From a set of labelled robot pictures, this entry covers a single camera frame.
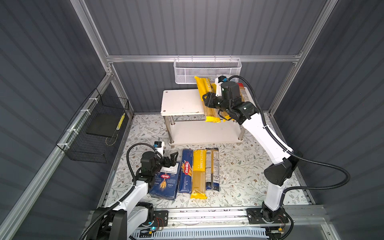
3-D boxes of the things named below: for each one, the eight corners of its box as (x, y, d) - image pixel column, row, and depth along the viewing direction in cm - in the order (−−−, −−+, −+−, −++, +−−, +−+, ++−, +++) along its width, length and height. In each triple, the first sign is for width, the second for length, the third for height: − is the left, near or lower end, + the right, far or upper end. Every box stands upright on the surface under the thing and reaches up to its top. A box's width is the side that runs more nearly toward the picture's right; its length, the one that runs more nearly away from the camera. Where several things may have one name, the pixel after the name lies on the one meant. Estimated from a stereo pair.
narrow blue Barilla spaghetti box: (178, 193, 83) (178, 191, 80) (181, 152, 100) (181, 149, 97) (192, 193, 83) (192, 191, 80) (192, 152, 100) (192, 149, 97)
